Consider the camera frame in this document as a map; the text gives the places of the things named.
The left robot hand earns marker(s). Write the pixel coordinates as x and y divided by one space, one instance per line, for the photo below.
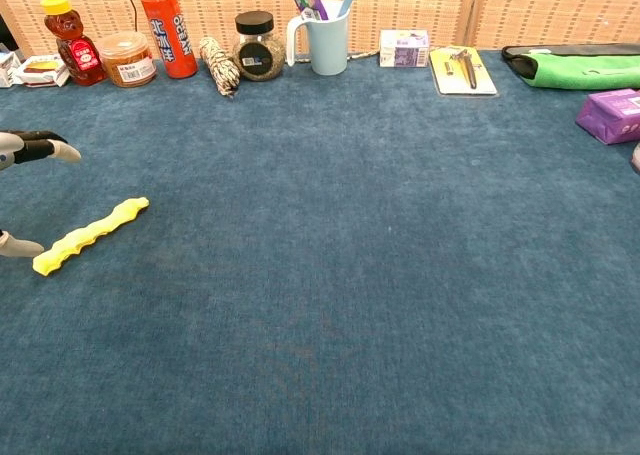
35 150

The yellow wavy toy stick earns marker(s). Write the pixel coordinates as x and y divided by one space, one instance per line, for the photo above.
90 232

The small white food box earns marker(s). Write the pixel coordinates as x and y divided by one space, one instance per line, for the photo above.
42 70

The honey bear bottle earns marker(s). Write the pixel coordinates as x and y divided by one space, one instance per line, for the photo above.
80 60

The brown sauce plastic tub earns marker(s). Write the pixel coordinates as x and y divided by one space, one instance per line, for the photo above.
127 62

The orange drink can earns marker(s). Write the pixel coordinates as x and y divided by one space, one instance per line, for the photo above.
170 35

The glass jar black lid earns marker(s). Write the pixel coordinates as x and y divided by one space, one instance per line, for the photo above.
257 55

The light blue mug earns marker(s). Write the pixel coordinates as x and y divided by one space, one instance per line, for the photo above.
327 45

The blue felt table cover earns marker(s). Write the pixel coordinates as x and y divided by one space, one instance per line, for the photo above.
320 275

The white purple small box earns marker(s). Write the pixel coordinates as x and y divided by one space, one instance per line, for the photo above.
402 50

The bamboo folding screen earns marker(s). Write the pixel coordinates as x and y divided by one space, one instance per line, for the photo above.
425 5

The yellow razor package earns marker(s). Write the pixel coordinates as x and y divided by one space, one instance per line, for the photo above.
462 72

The green folded towel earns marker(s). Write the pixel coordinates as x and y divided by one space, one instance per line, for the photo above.
575 72

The purple soap box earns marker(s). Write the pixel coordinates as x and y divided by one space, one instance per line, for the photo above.
610 115

